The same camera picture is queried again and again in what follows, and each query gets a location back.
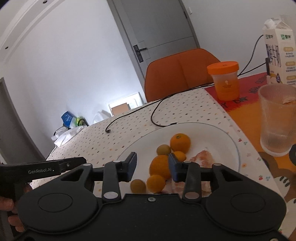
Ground white plastic bag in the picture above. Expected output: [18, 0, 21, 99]
[51, 125, 85, 147]

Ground peeled pomelo segment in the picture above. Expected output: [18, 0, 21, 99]
[161, 177, 212, 194]
[189, 150, 215, 169]

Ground black object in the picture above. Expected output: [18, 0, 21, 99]
[289, 144, 296, 170]

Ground person's left hand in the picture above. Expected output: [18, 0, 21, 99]
[0, 183, 33, 232]

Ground black door handle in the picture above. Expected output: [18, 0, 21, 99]
[133, 44, 148, 62]

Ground white framed board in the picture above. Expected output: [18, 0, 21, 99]
[106, 92, 142, 116]

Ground black cable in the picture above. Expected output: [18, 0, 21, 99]
[105, 34, 265, 134]

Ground orange chair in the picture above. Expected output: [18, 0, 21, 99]
[144, 48, 221, 103]

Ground white plate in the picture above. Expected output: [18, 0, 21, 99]
[115, 122, 241, 195]

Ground small orange kumquat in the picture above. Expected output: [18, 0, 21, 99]
[173, 151, 187, 163]
[147, 175, 166, 193]

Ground small green-brown round fruit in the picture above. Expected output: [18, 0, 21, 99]
[156, 144, 172, 156]
[130, 179, 146, 193]

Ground orange with green stem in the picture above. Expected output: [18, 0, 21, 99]
[170, 133, 191, 154]

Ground floral tablecloth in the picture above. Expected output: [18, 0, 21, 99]
[30, 87, 287, 234]

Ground blue bag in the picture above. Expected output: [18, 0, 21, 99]
[60, 111, 77, 128]

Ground clear plastic bag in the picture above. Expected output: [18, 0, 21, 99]
[92, 111, 110, 126]

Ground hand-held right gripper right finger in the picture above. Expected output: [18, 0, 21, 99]
[168, 153, 242, 203]

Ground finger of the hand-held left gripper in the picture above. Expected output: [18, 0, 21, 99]
[58, 157, 87, 174]

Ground orange-lidded plastic jar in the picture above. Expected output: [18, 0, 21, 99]
[206, 61, 239, 101]

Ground grey door with handle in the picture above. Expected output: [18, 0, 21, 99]
[106, 0, 201, 104]

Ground ribbed glass tumbler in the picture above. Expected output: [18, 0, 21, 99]
[258, 84, 296, 156]

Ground orange patterned mat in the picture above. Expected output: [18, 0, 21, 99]
[204, 72, 296, 241]

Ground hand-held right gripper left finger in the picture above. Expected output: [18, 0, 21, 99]
[60, 152, 137, 204]

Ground white milk carton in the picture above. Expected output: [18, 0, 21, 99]
[262, 15, 296, 87]

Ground grey-brown door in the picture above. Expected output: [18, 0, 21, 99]
[0, 77, 47, 165]

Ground large orange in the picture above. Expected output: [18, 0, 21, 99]
[149, 155, 172, 180]

